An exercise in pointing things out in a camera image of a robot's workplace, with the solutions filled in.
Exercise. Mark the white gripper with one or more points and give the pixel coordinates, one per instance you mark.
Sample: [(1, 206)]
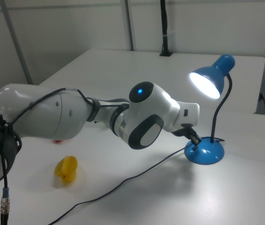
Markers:
[(187, 114)]

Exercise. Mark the blue gooseneck desk lamp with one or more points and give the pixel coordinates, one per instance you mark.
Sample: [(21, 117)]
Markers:
[(205, 154)]

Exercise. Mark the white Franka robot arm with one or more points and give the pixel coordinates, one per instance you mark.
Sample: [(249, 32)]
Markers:
[(52, 112)]

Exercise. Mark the white adjoining table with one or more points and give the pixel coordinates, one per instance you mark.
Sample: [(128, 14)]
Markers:
[(146, 65)]

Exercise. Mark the yellow plastic starfruit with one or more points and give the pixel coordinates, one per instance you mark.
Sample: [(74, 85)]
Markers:
[(66, 167)]

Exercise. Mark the red and cream toy strawberry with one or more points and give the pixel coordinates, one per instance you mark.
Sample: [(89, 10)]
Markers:
[(58, 141)]

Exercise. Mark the grey partition post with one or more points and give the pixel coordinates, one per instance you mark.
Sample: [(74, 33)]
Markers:
[(128, 23), (19, 51)]

